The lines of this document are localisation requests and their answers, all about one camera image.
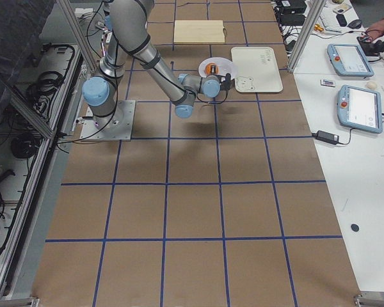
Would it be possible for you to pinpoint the aluminium frame post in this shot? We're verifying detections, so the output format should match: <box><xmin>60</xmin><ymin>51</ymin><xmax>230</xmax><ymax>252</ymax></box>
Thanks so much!
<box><xmin>287</xmin><ymin>0</ymin><xmax>326</xmax><ymax>73</ymax></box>

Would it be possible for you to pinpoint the orange fruit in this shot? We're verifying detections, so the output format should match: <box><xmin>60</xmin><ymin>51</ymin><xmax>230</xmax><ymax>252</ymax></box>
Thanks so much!
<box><xmin>204</xmin><ymin>63</ymin><xmax>219</xmax><ymax>75</ymax></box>

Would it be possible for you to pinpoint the bamboo cutting board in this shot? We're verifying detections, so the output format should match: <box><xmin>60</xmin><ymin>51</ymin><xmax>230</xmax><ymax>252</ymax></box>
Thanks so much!
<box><xmin>173</xmin><ymin>20</ymin><xmax>225</xmax><ymax>45</ymax></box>

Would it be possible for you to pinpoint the cream bear tray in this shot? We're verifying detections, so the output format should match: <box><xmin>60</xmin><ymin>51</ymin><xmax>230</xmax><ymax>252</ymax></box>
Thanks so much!
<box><xmin>231</xmin><ymin>47</ymin><xmax>283</xmax><ymax>93</ymax></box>

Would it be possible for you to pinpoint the black power adapter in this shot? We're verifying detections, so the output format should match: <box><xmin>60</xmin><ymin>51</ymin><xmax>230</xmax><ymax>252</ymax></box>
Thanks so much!
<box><xmin>312</xmin><ymin>130</ymin><xmax>339</xmax><ymax>145</ymax></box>

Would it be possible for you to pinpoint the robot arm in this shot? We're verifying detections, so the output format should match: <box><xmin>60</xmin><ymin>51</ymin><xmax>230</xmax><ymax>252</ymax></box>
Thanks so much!
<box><xmin>82</xmin><ymin>1</ymin><xmax>232</xmax><ymax>132</ymax></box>

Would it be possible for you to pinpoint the near teach pendant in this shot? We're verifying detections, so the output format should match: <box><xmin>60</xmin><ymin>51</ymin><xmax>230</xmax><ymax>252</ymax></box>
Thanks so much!
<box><xmin>337</xmin><ymin>85</ymin><xmax>383</xmax><ymax>134</ymax></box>

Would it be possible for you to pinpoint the teach pendant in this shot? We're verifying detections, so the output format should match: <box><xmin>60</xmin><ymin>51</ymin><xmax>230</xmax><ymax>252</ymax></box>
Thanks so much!
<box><xmin>337</xmin><ymin>85</ymin><xmax>383</xmax><ymax>134</ymax></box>
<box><xmin>326</xmin><ymin>43</ymin><xmax>374</xmax><ymax>77</ymax></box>

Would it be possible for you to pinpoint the far teach pendant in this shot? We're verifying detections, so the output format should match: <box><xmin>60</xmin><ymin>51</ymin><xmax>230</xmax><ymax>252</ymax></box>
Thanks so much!
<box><xmin>326</xmin><ymin>43</ymin><xmax>374</xmax><ymax>77</ymax></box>

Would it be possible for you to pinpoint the white round plate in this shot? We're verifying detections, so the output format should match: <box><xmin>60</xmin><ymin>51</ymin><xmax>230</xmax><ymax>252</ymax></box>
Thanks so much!
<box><xmin>198</xmin><ymin>57</ymin><xmax>238</xmax><ymax>80</ymax></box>

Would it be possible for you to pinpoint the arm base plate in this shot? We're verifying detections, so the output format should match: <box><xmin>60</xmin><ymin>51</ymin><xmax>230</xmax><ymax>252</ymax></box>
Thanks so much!
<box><xmin>79</xmin><ymin>100</ymin><xmax>136</xmax><ymax>141</ymax></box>

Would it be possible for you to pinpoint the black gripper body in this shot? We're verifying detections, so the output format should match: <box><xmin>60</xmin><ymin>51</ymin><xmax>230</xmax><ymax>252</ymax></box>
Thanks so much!
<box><xmin>207</xmin><ymin>73</ymin><xmax>232</xmax><ymax>90</ymax></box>

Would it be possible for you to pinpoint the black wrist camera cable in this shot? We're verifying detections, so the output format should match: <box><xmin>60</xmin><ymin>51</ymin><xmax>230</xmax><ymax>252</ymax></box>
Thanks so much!
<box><xmin>196</xmin><ymin>72</ymin><xmax>236</xmax><ymax>106</ymax></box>

